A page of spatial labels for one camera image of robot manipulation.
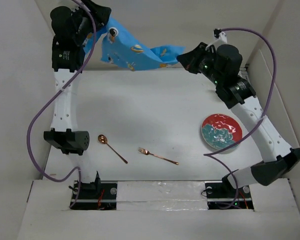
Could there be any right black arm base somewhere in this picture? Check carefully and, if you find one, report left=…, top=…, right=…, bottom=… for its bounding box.
left=200, top=168, right=256, bottom=210

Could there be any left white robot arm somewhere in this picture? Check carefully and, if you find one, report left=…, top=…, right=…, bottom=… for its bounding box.
left=43, top=0, right=112, bottom=156

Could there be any copper fork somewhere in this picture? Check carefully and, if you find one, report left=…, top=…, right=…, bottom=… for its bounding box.
left=138, top=147, right=180, bottom=166

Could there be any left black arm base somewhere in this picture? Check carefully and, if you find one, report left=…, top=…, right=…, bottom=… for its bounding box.
left=69, top=181, right=118, bottom=211

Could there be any red and teal plate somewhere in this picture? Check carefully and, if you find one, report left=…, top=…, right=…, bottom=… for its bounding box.
left=201, top=113, right=243, bottom=151

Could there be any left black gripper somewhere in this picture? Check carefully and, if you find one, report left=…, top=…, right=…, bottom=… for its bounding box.
left=71, top=0, right=111, bottom=45

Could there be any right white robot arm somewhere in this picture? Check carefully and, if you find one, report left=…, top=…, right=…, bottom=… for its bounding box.
left=176, top=42, right=300, bottom=197

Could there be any blue space-print cloth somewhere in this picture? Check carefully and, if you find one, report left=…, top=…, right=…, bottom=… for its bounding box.
left=96, top=17, right=185, bottom=72

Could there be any copper spoon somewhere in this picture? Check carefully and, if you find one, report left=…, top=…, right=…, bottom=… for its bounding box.
left=97, top=134, right=128, bottom=164

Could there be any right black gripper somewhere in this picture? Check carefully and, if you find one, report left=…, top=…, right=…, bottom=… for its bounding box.
left=176, top=42, right=222, bottom=86

